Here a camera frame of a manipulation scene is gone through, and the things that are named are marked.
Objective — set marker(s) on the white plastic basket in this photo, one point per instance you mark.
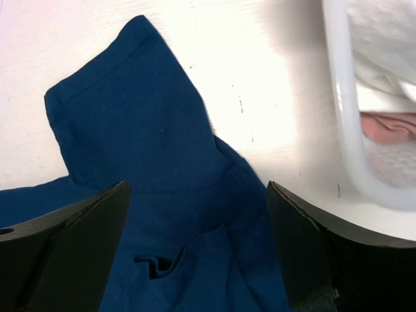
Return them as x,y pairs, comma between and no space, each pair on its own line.
385,175

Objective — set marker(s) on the blue t shirt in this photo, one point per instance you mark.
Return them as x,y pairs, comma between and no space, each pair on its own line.
197,236

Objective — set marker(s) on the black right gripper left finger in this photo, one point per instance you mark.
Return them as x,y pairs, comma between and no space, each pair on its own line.
61,261

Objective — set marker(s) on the pink t shirt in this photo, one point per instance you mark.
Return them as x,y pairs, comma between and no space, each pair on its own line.
388,128

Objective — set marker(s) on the white printed t shirt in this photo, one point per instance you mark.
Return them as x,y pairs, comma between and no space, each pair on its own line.
383,44

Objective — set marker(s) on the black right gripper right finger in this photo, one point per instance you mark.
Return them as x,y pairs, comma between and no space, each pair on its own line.
330,264

